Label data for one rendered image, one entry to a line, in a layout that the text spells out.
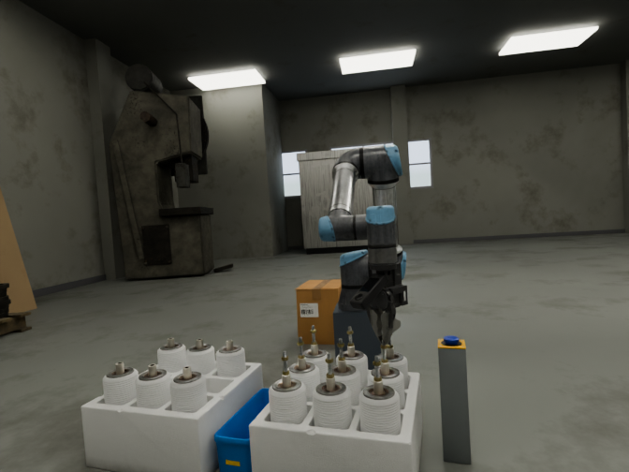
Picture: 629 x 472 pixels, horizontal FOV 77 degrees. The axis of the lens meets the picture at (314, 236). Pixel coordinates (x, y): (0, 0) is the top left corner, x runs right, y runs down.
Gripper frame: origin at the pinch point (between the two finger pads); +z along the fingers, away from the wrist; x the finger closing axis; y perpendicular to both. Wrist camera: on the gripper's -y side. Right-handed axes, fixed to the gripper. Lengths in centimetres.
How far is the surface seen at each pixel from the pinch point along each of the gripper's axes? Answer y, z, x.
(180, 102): 108, -191, 434
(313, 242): 366, 13, 512
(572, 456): 38, 34, -31
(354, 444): -18.2, 18.0, -7.2
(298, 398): -22.5, 11.1, 7.9
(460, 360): 14.9, 6.2, -13.6
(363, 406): -13.8, 11.2, -6.3
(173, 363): -35, 14, 66
